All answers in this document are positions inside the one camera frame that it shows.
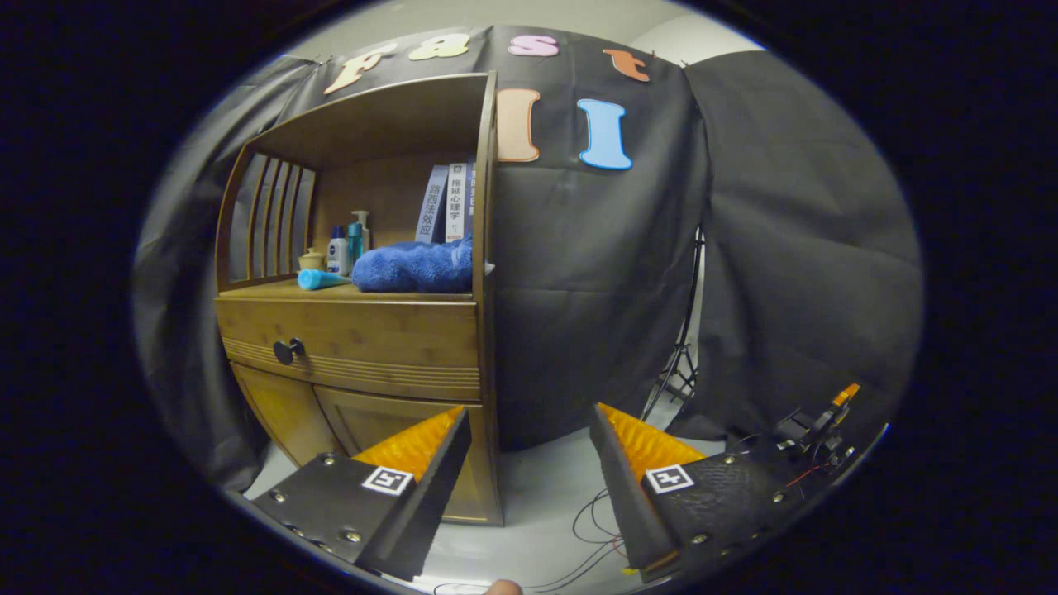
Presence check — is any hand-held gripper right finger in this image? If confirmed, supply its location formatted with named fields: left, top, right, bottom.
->
left=589, top=402, right=798, bottom=582

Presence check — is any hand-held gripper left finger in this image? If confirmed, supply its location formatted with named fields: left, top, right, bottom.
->
left=250, top=407, right=473, bottom=583

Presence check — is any wooden drawer with black knob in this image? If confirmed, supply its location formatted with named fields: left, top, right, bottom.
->
left=215, top=296, right=482, bottom=402

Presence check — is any wooden cabinet door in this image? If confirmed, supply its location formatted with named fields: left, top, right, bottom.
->
left=231, top=364, right=344, bottom=468
left=314, top=385, right=488, bottom=523

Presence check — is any wooden countertop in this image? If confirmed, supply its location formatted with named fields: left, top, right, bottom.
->
left=219, top=277, right=476, bottom=303

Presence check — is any wooden cabinet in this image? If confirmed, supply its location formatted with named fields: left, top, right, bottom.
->
left=213, top=71, right=505, bottom=526

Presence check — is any black light stand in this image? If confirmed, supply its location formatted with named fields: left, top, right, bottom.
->
left=641, top=227, right=705, bottom=422

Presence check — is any black device with orange tip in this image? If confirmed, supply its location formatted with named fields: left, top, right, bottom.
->
left=773, top=383, right=862, bottom=476

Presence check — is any blue towel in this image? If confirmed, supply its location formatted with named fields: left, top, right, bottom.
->
left=352, top=236, right=474, bottom=294

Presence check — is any blue pump bottle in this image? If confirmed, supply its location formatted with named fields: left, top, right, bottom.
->
left=347, top=210, right=371, bottom=265

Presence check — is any grey book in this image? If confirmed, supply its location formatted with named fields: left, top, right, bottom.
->
left=414, top=164, right=450, bottom=244

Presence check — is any white spine book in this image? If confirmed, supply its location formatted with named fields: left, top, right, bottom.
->
left=445, top=162, right=468, bottom=242

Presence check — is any black cable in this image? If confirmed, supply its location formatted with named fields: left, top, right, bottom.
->
left=572, top=488, right=637, bottom=546

